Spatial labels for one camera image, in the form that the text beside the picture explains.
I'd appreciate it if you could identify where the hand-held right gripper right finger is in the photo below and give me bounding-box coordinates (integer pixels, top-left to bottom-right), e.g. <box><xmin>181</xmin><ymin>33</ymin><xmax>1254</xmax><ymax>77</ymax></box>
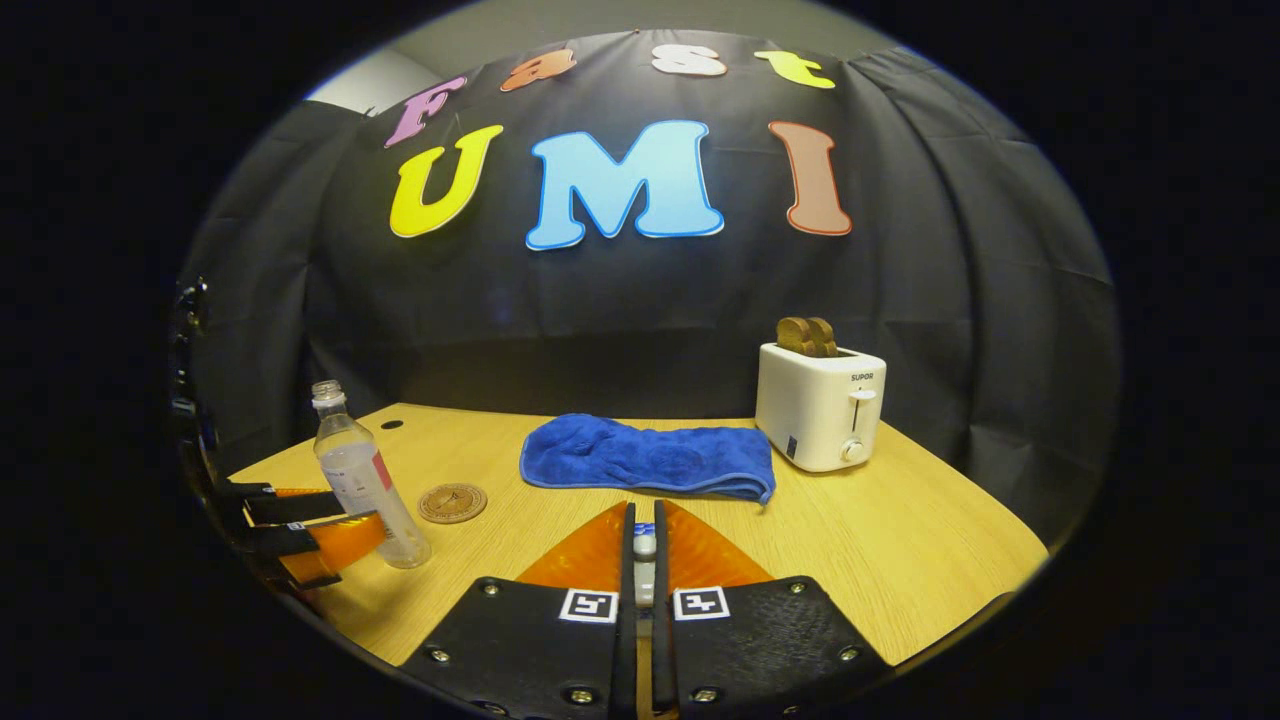
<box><xmin>652</xmin><ymin>499</ymin><xmax>893</xmax><ymax>720</ymax></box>

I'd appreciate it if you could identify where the round brown coaster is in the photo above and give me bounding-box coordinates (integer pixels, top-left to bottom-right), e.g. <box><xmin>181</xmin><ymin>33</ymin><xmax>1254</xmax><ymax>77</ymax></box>
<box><xmin>417</xmin><ymin>483</ymin><xmax>489</xmax><ymax>525</ymax></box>

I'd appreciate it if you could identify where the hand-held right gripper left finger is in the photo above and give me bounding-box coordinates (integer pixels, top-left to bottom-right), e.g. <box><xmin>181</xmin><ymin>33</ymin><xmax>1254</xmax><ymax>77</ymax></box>
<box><xmin>398</xmin><ymin>501</ymin><xmax>639</xmax><ymax>720</ymax></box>

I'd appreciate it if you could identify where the white toaster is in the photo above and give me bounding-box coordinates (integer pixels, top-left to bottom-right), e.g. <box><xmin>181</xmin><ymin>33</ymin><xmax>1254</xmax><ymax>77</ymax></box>
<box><xmin>755</xmin><ymin>342</ymin><xmax>888</xmax><ymax>474</ymax></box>

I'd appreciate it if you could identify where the blue towel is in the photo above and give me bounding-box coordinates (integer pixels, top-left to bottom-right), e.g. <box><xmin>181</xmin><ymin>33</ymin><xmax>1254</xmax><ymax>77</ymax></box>
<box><xmin>519</xmin><ymin>413</ymin><xmax>777</xmax><ymax>505</ymax></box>

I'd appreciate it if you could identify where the black backdrop cloth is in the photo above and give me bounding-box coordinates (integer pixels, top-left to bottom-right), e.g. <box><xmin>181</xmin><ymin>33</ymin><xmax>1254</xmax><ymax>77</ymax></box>
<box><xmin>178</xmin><ymin>28</ymin><xmax>1121</xmax><ymax>546</ymax></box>

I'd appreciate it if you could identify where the clear plastic water bottle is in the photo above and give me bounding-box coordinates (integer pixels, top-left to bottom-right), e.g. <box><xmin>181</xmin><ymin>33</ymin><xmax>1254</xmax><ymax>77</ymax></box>
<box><xmin>310</xmin><ymin>380</ymin><xmax>433</xmax><ymax>570</ymax></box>

